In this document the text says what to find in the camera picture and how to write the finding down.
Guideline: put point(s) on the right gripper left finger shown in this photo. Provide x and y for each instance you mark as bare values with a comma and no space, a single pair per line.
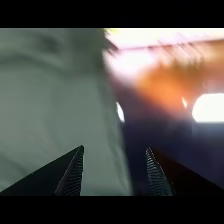
56,178

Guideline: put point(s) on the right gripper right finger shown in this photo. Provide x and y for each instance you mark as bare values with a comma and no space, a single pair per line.
173,181

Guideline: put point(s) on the olive brown shirt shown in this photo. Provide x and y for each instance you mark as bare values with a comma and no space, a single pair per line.
50,100

